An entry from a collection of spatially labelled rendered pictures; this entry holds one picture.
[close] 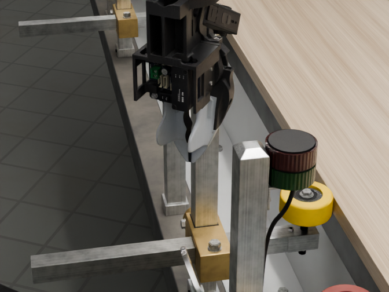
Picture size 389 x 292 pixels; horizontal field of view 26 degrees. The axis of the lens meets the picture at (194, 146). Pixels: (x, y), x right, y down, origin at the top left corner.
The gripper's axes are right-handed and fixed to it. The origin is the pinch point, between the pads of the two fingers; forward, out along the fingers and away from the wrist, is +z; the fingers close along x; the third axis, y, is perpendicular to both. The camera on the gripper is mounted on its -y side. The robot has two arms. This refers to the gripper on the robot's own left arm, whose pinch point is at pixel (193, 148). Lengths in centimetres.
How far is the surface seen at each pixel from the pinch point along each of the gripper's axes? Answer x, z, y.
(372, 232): 17.0, 22.2, -23.7
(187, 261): 1.3, 12.3, 4.5
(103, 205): -92, 113, -128
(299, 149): 11.1, -0.4, -4.1
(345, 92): 1, 23, -65
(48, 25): -80, 31, -88
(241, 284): 6.1, 18.2, -0.9
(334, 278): 10.9, 37.4, -30.2
